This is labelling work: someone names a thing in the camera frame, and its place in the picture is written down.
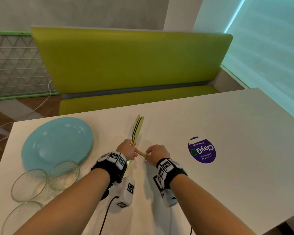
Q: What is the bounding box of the clear glass bowl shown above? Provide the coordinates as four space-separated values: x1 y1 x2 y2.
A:
1 201 43 235
47 161 80 192
11 168 49 203

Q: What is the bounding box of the person's left forearm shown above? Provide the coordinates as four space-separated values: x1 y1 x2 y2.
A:
13 167 111 235

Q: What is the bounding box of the green bench seat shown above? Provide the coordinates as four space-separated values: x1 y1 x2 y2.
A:
58 85 220 116

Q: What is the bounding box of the green framed wire mesh panel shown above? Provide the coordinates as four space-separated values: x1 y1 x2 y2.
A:
0 31 59 102

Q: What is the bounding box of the light blue plate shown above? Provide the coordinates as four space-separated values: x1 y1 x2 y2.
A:
75 134 94 164
76 142 94 167
21 117 93 172

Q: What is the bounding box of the round purple sticker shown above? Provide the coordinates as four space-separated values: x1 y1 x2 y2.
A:
188 136 216 164

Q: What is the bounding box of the white floor cable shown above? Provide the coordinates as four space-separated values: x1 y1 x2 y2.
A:
0 79 54 159

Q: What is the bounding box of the black right wrist band with markers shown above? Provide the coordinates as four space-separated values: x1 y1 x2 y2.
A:
153 157 188 192

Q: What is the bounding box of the black wrist band with markers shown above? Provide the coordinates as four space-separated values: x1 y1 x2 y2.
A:
153 157 188 192
91 151 128 201

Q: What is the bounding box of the person's right hand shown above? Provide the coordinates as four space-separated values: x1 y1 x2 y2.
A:
145 144 171 167

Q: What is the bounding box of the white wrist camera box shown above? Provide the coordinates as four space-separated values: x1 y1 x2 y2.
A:
159 188 178 208
116 176 136 208

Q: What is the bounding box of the green bench backrest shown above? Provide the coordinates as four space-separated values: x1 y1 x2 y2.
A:
31 27 233 95

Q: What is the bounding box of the person's left hand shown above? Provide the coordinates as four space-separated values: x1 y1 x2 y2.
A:
116 139 139 161

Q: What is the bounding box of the pale window blind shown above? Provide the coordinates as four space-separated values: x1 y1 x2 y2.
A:
193 0 294 113

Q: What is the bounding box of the person's right forearm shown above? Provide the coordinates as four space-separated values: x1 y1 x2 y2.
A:
170 174 256 235

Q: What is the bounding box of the dark red cable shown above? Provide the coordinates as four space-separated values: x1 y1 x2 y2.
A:
98 197 119 235

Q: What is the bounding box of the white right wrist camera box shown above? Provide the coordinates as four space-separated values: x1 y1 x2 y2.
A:
159 188 178 208

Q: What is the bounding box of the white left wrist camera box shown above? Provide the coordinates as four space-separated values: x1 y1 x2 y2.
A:
116 176 136 208

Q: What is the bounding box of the gold table knife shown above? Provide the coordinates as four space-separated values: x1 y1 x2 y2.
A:
133 116 145 146
126 114 141 167

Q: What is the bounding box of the black left wrist band with markers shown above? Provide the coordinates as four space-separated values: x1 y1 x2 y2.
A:
91 151 128 201

